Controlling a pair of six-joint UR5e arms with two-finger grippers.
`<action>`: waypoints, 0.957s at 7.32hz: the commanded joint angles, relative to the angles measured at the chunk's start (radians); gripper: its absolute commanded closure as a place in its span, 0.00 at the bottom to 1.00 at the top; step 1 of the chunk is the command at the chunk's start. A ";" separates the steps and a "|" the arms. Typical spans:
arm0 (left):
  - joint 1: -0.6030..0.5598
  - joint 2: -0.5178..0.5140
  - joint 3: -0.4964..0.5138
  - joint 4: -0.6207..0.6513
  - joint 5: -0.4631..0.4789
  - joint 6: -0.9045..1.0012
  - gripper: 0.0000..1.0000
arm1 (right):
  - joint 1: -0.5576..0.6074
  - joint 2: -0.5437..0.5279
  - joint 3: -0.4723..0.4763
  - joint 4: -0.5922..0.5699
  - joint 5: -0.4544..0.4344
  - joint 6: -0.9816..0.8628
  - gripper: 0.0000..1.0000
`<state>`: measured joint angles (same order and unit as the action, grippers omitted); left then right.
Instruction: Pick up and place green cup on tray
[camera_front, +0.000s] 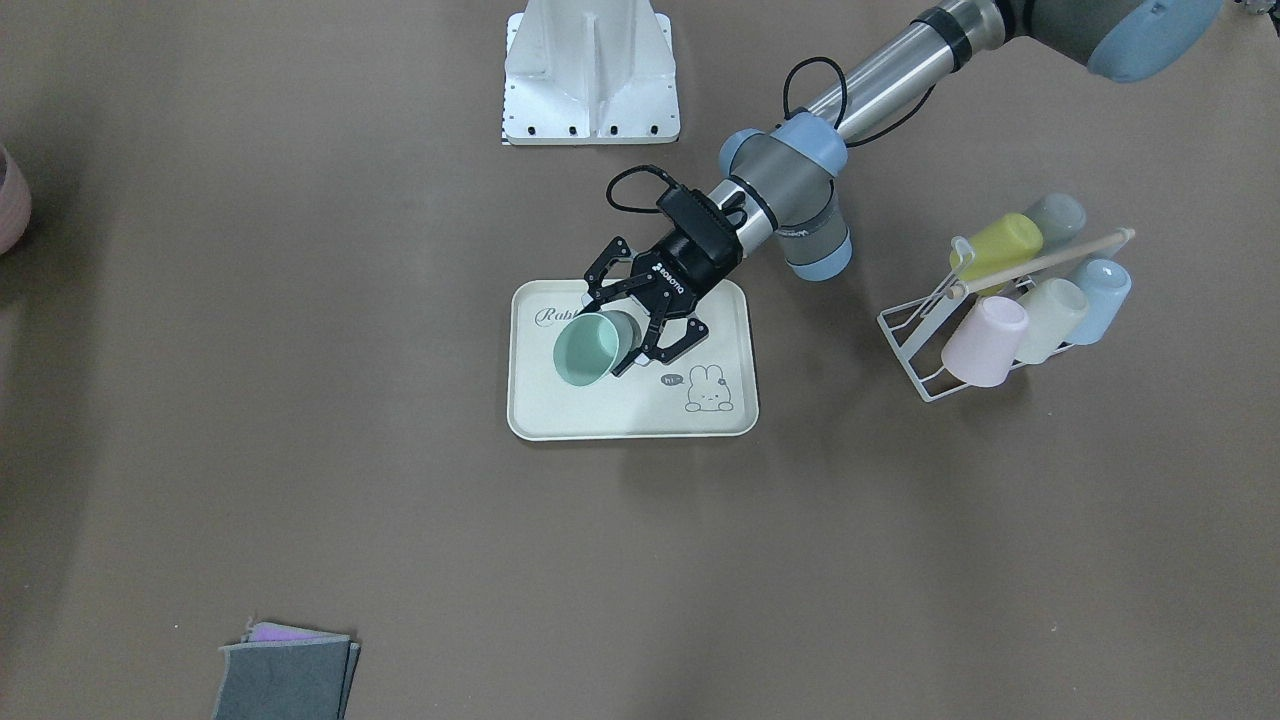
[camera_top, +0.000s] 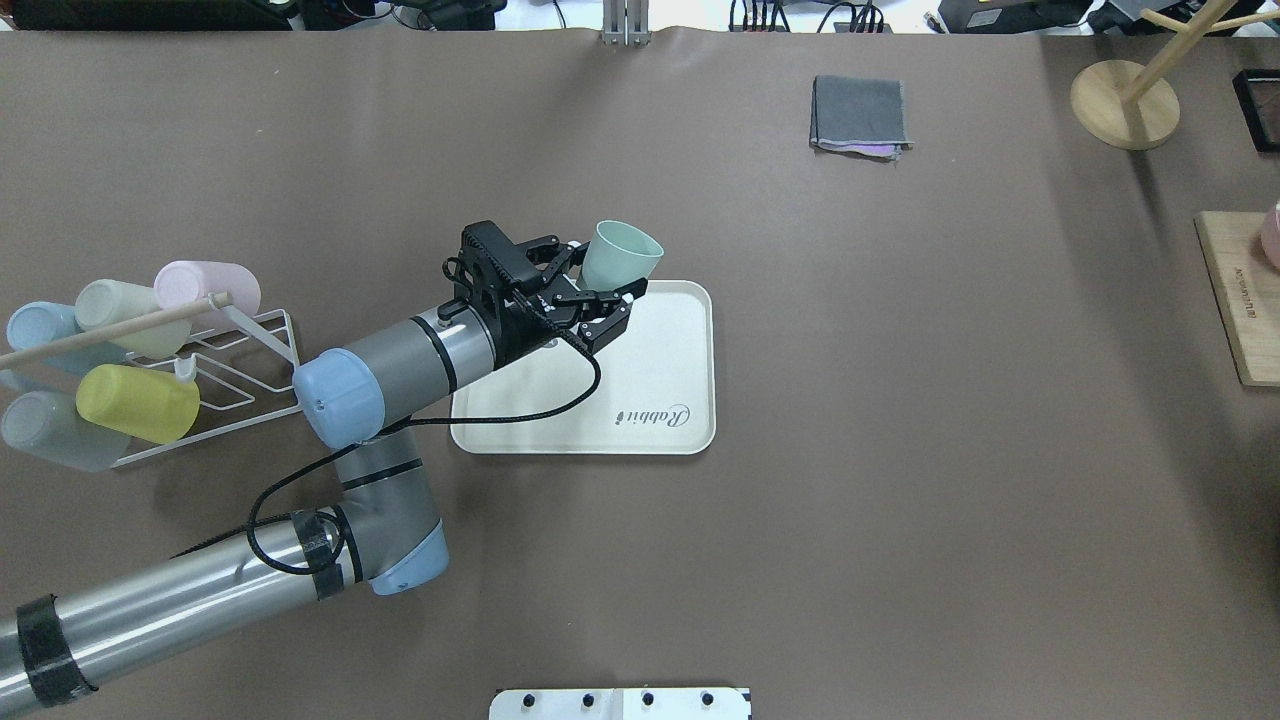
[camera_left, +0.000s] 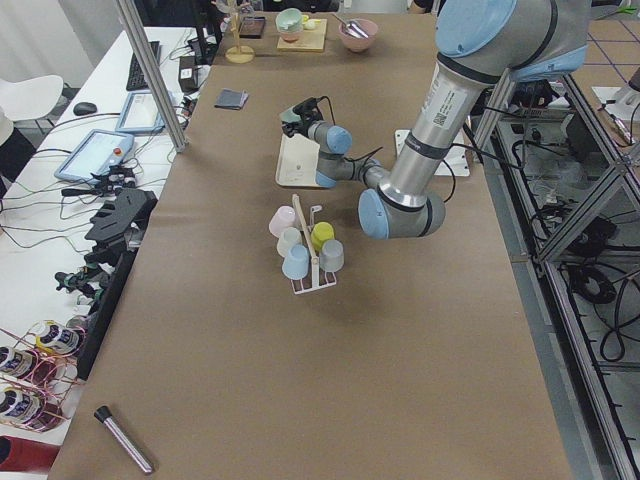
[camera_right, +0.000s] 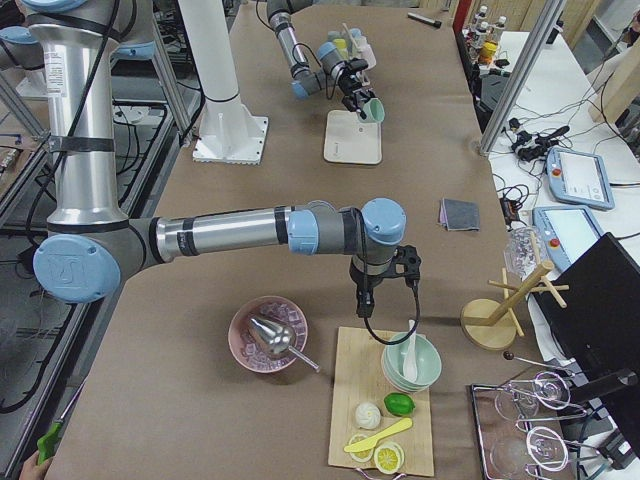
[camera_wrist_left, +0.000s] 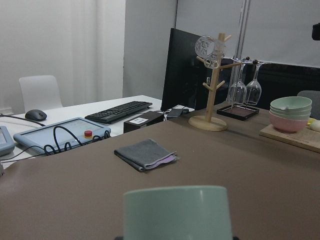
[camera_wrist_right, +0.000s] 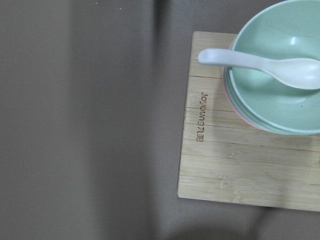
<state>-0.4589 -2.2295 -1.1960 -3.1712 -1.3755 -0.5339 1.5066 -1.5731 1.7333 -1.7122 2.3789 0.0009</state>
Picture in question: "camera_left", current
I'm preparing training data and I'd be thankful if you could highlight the grey cup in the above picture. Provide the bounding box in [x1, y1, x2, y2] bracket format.
[319, 239, 345, 273]

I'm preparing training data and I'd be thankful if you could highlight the white wire cup rack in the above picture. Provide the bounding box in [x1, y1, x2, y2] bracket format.
[291, 193, 337, 295]

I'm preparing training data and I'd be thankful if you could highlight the pink cup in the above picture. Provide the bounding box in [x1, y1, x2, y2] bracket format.
[268, 205, 297, 238]

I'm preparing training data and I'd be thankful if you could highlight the metal scoop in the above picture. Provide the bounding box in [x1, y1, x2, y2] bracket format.
[332, 12, 369, 39]

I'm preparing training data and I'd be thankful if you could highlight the wooden cutting board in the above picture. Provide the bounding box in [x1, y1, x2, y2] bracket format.
[277, 19, 327, 53]

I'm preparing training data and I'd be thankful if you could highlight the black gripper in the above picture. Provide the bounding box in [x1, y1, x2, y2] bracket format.
[281, 116, 313, 138]

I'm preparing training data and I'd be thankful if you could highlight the black small box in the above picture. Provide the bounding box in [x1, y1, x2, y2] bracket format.
[178, 55, 199, 93]

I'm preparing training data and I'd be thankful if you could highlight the black keyboard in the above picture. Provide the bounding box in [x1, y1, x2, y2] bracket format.
[125, 39, 163, 92]

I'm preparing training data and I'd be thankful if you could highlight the blue teach pendant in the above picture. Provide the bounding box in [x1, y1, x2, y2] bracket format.
[54, 129, 135, 182]
[115, 90, 164, 135]

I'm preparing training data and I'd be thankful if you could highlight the cream white cup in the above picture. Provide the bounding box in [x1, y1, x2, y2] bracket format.
[276, 227, 302, 257]

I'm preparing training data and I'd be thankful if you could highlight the green cup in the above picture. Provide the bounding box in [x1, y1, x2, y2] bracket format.
[279, 107, 301, 123]

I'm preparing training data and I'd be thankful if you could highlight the copper wire rack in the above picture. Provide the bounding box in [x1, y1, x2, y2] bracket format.
[1, 320, 86, 433]

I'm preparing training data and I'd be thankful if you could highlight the white chair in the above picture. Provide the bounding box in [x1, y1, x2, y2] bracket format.
[1, 75, 64, 122]

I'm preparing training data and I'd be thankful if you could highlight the black camera cable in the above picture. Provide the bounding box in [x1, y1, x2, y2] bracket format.
[314, 95, 386, 166]

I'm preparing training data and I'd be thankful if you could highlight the black tool holder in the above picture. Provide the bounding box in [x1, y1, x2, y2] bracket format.
[54, 187, 160, 301]

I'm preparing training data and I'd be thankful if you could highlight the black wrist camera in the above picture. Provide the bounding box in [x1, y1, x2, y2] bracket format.
[293, 97, 318, 117]

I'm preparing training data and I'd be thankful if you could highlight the light blue cup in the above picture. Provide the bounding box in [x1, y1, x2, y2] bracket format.
[282, 244, 310, 280]

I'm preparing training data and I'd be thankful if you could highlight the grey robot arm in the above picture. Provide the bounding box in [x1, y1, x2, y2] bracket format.
[280, 1, 591, 239]

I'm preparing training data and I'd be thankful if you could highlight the cream rabbit tray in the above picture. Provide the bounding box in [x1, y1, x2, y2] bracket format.
[275, 134, 337, 188]

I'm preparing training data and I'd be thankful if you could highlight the wooden stand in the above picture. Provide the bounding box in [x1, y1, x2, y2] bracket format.
[214, 0, 255, 64]

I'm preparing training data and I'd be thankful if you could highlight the yellow cup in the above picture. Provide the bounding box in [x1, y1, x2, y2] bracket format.
[311, 221, 335, 252]

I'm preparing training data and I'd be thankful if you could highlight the grey cloth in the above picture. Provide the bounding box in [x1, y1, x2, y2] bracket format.
[214, 88, 249, 110]

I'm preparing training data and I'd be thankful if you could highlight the aluminium frame post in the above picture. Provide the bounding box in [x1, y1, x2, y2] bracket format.
[115, 0, 187, 153]

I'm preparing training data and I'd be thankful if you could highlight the pink stacked bowl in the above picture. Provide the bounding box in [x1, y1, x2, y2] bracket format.
[279, 30, 303, 43]

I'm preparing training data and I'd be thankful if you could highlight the black computer mouse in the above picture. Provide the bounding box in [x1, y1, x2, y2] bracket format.
[73, 101, 98, 116]

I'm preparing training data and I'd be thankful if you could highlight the green bowl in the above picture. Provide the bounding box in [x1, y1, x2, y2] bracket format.
[275, 8, 304, 33]

